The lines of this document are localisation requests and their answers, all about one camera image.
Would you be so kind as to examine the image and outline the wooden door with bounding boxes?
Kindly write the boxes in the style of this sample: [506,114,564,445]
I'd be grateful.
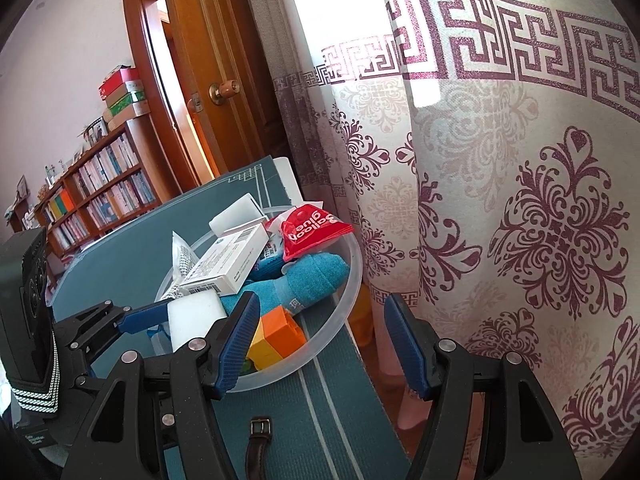
[159,0,281,183]

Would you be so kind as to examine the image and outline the red glue packet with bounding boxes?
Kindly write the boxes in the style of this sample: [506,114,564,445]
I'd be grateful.
[265,199,356,263]

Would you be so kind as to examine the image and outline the teal towel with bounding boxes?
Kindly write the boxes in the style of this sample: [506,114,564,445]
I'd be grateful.
[220,252,351,318]

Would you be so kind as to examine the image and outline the clear plastic bowl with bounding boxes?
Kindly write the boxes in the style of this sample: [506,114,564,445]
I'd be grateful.
[154,205,363,393]

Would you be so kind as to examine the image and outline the wooden bookshelf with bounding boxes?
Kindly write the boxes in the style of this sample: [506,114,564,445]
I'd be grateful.
[30,119,178,267]

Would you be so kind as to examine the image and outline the patterned purple white curtain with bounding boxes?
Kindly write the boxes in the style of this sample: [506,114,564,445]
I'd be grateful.
[237,0,640,480]

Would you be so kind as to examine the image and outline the white medicine box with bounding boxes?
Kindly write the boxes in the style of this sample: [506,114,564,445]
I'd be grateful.
[179,222,269,297]

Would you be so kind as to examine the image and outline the brass door knob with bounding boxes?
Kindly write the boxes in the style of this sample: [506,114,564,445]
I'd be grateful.
[187,79,242,113]

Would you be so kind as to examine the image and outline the red gift box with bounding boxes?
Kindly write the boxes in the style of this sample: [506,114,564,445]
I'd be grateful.
[98,66,141,97]

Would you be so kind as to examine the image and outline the green gift box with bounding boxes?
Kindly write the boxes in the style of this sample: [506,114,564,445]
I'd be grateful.
[104,91,151,117]

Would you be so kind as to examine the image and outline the film strip picture frame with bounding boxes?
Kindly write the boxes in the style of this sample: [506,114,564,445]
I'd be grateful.
[82,117,108,145]

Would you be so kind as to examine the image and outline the wooden door frame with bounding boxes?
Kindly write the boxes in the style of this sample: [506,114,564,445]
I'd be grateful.
[122,0,201,192]

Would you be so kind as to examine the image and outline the brown leather watch strap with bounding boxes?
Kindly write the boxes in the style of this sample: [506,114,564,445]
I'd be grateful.
[245,416,273,480]

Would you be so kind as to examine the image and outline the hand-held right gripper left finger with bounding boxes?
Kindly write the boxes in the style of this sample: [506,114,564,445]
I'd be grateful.
[60,291,261,480]

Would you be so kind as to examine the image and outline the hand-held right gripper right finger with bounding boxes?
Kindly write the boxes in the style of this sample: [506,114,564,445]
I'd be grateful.
[384,292,583,480]

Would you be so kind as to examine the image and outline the orange yellow toy block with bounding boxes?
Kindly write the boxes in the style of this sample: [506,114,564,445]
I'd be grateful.
[246,308,307,372]

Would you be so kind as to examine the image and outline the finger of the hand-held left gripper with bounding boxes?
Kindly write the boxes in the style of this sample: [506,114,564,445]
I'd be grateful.
[70,332,133,391]
[52,301,171,349]

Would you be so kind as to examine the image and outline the tan cardboard box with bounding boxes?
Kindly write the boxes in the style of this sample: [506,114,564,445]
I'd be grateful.
[106,110,152,132]

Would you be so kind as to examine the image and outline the rows of books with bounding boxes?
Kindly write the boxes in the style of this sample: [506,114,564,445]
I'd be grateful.
[42,132,156,256]

